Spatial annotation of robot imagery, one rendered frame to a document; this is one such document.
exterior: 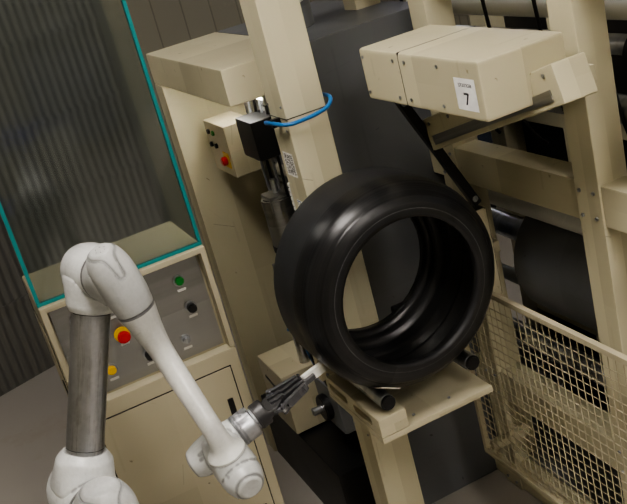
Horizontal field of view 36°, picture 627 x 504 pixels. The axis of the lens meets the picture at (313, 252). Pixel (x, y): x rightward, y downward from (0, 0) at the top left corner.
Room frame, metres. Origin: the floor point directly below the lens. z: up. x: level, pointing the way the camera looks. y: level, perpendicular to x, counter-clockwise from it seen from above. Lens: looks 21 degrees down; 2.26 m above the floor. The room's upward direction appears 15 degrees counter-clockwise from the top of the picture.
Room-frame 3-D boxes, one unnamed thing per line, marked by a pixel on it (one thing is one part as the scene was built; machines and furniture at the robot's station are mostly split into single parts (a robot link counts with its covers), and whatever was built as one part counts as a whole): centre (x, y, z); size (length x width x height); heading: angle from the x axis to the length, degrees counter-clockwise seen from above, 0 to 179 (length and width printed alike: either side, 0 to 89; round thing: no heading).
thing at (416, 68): (2.48, -0.49, 1.71); 0.61 x 0.25 x 0.15; 19
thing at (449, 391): (2.50, -0.17, 0.80); 0.37 x 0.36 x 0.02; 109
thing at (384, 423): (2.45, -0.03, 0.83); 0.36 x 0.09 x 0.06; 19
